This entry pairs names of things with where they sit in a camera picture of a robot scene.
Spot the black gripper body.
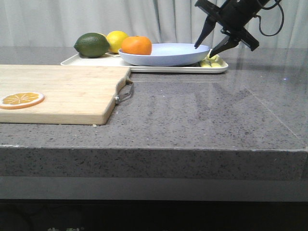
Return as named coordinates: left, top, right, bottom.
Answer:
left=195, top=0, right=268, bottom=51

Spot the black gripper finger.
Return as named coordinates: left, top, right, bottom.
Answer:
left=209, top=36, right=240, bottom=58
left=194, top=16, right=217, bottom=49

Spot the light blue plate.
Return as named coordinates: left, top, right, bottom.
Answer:
left=118, top=43, right=210, bottom=66

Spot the orange fruit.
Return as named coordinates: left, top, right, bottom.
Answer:
left=121, top=36, right=152, bottom=55

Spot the cream white tray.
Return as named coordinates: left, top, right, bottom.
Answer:
left=61, top=53, right=229, bottom=74

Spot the yellow lemon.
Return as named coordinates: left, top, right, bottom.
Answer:
left=106, top=31, right=129, bottom=53

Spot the green lime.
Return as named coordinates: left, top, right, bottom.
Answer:
left=74, top=33, right=110, bottom=58

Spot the wooden cutting board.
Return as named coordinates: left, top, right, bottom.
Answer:
left=0, top=64, right=130, bottom=125

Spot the white curtain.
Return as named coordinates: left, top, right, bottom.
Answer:
left=0, top=0, right=308, bottom=48

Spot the orange slice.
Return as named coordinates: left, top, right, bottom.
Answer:
left=0, top=91, right=45, bottom=110

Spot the black cable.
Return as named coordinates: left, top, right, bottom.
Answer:
left=255, top=0, right=285, bottom=37

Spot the metal cutting board handle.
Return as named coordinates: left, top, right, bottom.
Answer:
left=114, top=77, right=134, bottom=105

